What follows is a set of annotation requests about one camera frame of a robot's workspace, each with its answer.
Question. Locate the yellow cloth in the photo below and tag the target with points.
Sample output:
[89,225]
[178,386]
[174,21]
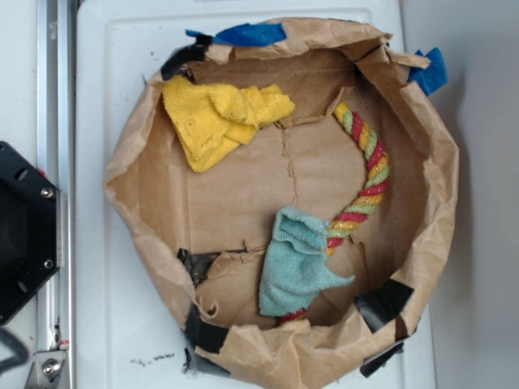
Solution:
[213,119]

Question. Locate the teal cloth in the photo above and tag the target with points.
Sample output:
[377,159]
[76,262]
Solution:
[295,267]

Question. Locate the brown paper bag bin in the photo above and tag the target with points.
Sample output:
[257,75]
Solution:
[203,236]

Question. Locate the blue tape top piece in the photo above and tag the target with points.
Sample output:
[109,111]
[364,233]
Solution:
[250,35]

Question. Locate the blue tape piece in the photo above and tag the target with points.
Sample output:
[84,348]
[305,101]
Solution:
[250,35]
[432,78]

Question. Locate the white plastic tray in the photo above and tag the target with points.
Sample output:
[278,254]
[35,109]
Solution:
[124,336]

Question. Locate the blue tape right piece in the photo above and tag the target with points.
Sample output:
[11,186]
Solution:
[432,78]

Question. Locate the multicolour twisted rope toy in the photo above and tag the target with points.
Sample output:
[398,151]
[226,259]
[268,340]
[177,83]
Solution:
[370,196]

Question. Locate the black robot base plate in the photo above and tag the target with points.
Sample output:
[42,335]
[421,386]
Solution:
[29,231]

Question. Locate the aluminium extrusion rail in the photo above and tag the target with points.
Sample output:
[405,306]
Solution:
[55,156]

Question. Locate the metal corner bracket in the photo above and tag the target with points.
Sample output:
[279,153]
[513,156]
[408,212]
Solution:
[46,370]

